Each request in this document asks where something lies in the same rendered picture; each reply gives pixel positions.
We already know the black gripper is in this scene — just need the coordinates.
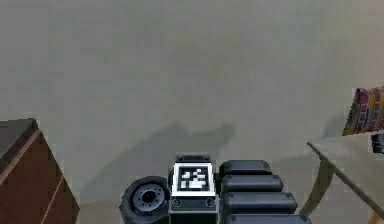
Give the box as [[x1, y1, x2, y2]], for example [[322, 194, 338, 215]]
[[119, 175, 172, 224]]

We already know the colourful patterned box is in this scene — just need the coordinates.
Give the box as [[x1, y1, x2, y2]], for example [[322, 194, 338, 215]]
[[342, 86, 384, 137]]

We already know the small black object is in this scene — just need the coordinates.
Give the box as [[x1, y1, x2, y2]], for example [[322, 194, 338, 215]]
[[370, 132, 384, 154]]

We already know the brown wooden chest of drawers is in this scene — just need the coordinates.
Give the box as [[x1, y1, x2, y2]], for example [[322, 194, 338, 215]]
[[0, 118, 81, 224]]

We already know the beige wooden table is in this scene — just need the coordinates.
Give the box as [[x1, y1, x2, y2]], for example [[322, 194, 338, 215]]
[[299, 131, 384, 224]]

